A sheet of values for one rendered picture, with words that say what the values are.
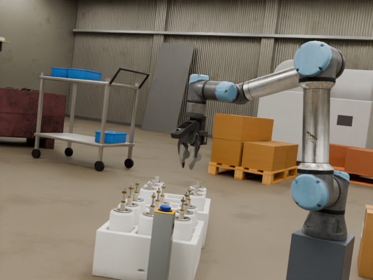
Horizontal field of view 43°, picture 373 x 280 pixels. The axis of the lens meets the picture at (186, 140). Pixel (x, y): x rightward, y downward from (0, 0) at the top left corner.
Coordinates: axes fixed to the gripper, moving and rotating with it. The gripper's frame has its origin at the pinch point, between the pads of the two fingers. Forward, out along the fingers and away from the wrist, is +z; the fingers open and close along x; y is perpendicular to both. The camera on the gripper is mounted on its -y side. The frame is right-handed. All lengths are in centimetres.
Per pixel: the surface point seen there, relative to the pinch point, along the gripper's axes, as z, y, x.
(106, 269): 43, -20, 18
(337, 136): -3, 514, 129
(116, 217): 23.1, -16.3, 18.7
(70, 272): 46, -27, 30
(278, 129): -3, 505, 217
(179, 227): 23.5, -3.3, -2.7
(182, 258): 34.2, -4.5, -6.5
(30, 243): 46, -19, 68
